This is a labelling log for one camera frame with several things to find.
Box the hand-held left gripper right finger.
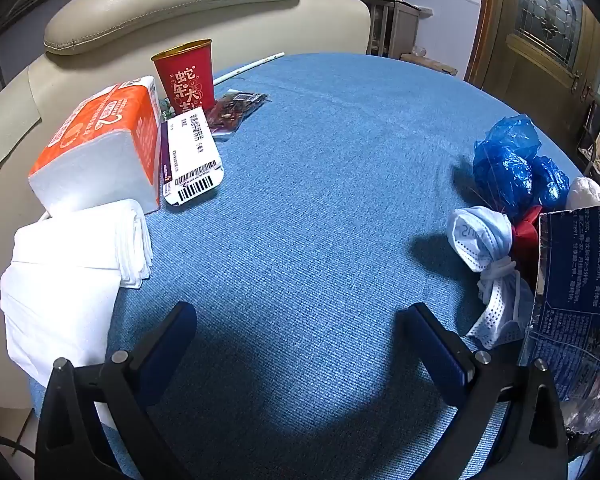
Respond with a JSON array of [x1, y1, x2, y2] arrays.
[[397, 302, 569, 480]]

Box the black metal chair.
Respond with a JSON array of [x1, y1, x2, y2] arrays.
[[575, 100, 600, 186]]

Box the white stick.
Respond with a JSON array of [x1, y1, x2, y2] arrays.
[[213, 51, 285, 85]]

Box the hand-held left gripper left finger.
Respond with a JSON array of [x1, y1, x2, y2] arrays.
[[35, 301, 198, 480]]

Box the white and blue face mask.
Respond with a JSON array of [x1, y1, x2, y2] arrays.
[[447, 206, 536, 351]]

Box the beige leather sofa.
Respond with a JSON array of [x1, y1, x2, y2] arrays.
[[0, 0, 372, 461]]

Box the blue plastic bag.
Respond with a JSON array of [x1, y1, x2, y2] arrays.
[[472, 115, 571, 218]]

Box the red paper cup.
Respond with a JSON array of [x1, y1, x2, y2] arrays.
[[151, 38, 215, 116]]

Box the wooden slatted cabinet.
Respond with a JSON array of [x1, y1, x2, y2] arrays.
[[365, 0, 423, 58]]

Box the red plastic bag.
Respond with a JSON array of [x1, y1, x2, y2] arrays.
[[510, 205, 546, 286]]

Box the large white paper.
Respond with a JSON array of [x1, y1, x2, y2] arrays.
[[565, 176, 600, 211]]

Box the dark snack packet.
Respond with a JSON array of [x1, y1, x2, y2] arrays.
[[206, 89, 271, 142]]

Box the blue printed foil package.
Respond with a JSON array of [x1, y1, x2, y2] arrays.
[[517, 204, 600, 461]]

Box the wooden double door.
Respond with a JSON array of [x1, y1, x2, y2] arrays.
[[462, 0, 600, 171]]

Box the orange tissue pack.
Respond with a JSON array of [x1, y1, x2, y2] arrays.
[[28, 76, 163, 217]]

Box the folded white tissues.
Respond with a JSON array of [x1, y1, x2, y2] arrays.
[[0, 198, 153, 388]]

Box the white medicine box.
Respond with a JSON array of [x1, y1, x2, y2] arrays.
[[159, 106, 225, 206]]

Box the brown cardboard box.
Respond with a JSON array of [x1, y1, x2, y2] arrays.
[[400, 52, 458, 76]]

